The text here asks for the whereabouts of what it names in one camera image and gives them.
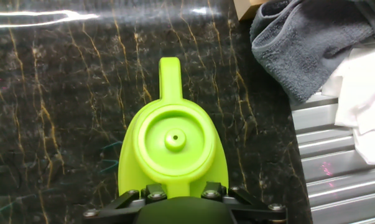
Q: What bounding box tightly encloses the black marble pattern mat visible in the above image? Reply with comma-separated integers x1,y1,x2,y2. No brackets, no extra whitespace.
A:
0,0,314,224

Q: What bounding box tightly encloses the white paper towel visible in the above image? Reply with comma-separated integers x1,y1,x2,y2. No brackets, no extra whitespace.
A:
320,46,375,166

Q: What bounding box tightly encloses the grey towel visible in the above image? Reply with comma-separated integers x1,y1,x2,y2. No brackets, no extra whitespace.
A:
249,0,375,103

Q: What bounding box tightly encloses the lime green watering can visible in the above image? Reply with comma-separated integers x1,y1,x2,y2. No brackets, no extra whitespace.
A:
117,57,230,200

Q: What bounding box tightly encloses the wooden block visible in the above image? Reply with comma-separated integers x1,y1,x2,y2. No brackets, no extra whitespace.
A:
233,0,269,22

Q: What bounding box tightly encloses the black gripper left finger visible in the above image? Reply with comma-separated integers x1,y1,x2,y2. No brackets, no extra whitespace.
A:
81,182,169,218

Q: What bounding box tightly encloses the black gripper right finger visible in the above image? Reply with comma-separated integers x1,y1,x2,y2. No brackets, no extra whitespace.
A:
200,182,288,224

